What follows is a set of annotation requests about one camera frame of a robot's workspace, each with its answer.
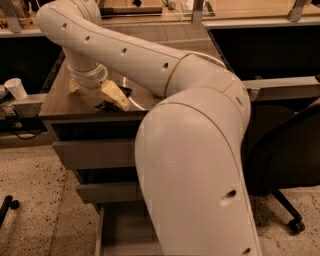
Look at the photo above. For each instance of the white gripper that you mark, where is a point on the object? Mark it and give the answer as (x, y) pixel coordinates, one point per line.
(89, 81)

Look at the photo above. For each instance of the black rxbar chocolate wrapper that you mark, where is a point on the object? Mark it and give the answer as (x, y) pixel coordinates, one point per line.
(111, 107)

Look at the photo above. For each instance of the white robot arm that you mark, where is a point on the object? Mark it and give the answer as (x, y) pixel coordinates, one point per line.
(188, 147)

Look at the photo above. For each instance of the grey drawer cabinet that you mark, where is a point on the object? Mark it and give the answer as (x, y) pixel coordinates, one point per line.
(74, 116)

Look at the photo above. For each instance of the open bottom drawer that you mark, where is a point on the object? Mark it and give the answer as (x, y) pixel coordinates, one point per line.
(125, 229)

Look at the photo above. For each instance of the white paper cup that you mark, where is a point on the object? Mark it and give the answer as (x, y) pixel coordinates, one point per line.
(16, 88)

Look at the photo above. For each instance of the black chair caster left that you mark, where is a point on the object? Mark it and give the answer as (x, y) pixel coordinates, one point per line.
(8, 203)

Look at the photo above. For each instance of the black office chair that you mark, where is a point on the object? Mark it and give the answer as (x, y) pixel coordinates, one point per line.
(286, 157)

